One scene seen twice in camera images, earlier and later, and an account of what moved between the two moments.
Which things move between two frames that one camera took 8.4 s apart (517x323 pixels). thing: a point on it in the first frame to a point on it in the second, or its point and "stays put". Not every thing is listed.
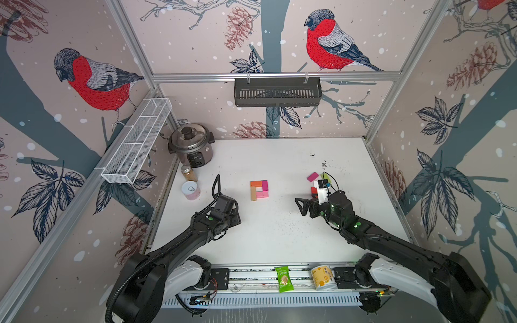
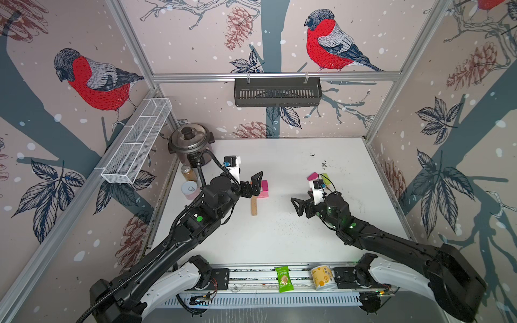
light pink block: (262, 194) stays put
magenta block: (312, 177) stays put
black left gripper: (235, 217) to (256, 190)
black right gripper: (303, 209) stays put
